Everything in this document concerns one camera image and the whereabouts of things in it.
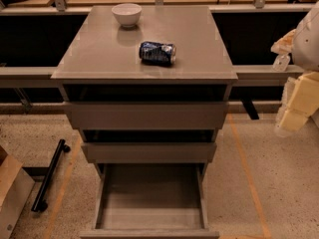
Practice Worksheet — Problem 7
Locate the grey middle drawer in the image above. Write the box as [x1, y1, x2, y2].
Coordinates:
[82, 142, 216, 163]

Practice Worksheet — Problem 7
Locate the clear pump dispenser bottle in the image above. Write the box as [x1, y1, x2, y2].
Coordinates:
[272, 54, 290, 72]

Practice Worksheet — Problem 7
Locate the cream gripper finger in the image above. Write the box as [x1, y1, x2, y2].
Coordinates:
[270, 29, 296, 55]
[275, 72, 319, 133]

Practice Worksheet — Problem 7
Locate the open grey bottom drawer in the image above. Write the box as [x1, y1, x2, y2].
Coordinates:
[80, 163, 219, 239]

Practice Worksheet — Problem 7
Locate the grey top drawer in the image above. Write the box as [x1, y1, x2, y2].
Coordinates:
[64, 103, 227, 130]

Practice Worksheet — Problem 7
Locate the white ceramic bowl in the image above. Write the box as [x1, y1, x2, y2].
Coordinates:
[112, 3, 142, 27]

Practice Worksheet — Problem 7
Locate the blue pepsi can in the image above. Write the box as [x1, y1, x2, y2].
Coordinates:
[139, 41, 176, 65]

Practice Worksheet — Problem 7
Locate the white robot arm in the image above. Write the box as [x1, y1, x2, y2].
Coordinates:
[271, 2, 319, 137]

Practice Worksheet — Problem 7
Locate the cardboard box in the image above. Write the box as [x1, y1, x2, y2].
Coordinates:
[0, 146, 34, 239]

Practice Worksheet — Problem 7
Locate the black metal bar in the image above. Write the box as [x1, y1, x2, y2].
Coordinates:
[31, 139, 71, 212]

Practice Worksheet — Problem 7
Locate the grey drawer cabinet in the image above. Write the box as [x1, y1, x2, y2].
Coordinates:
[51, 5, 239, 239]

